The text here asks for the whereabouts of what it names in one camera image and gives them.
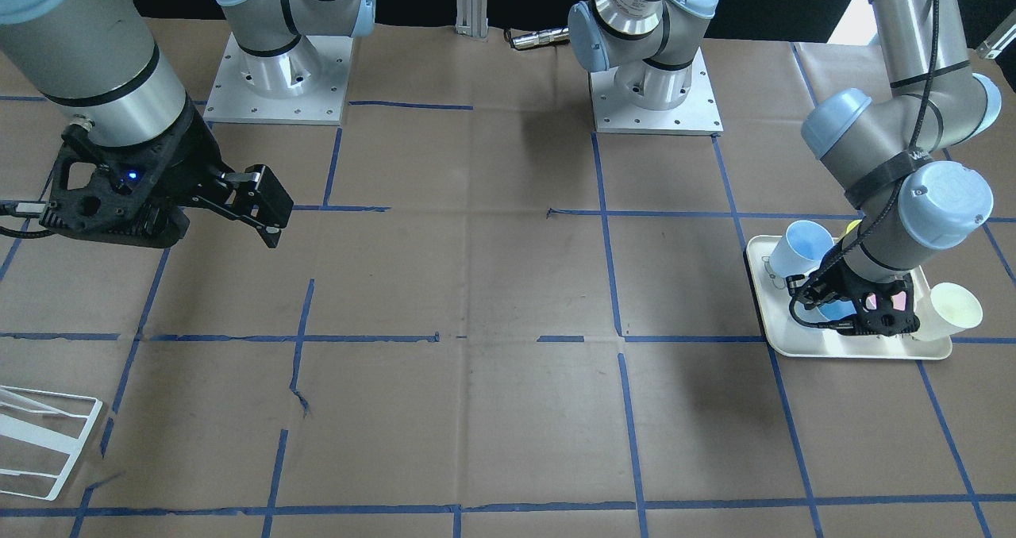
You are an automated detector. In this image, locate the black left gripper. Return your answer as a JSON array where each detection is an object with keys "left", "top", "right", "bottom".
[{"left": 825, "top": 257, "right": 912, "bottom": 325}]

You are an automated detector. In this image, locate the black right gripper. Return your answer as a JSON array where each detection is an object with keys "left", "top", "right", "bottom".
[{"left": 119, "top": 99, "right": 294, "bottom": 249}]

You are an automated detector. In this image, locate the light blue transferred cup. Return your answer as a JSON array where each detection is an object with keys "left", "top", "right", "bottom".
[{"left": 818, "top": 300, "right": 856, "bottom": 322}]

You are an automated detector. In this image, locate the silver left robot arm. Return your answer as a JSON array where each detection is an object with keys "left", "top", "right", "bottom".
[{"left": 568, "top": 0, "right": 1002, "bottom": 336}]

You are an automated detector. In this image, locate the pale green cup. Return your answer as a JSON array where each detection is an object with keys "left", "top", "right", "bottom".
[{"left": 912, "top": 282, "right": 985, "bottom": 340}]

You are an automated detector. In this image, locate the yellow cup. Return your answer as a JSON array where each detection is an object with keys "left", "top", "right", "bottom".
[{"left": 841, "top": 219, "right": 861, "bottom": 239}]

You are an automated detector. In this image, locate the blue cup on tray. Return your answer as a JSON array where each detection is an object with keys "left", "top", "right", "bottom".
[{"left": 769, "top": 220, "right": 834, "bottom": 278}]

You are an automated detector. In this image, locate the cream rectangular tray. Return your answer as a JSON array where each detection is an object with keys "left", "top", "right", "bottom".
[{"left": 745, "top": 234, "right": 953, "bottom": 361}]

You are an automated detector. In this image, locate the silver cylindrical connector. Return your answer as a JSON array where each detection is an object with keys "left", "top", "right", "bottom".
[{"left": 503, "top": 27, "right": 570, "bottom": 52}]

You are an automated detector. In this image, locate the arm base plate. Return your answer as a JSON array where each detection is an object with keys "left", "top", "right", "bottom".
[
  {"left": 204, "top": 36, "right": 355, "bottom": 126},
  {"left": 589, "top": 50, "right": 725, "bottom": 136}
]

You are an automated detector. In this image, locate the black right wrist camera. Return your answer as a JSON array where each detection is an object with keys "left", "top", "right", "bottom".
[{"left": 37, "top": 125, "right": 189, "bottom": 248}]

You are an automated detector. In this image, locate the aluminium frame post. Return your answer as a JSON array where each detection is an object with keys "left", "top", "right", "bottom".
[{"left": 455, "top": 0, "right": 489, "bottom": 41}]

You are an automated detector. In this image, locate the white wire cup rack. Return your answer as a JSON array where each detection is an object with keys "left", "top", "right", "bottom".
[{"left": 1, "top": 386, "right": 104, "bottom": 501}]

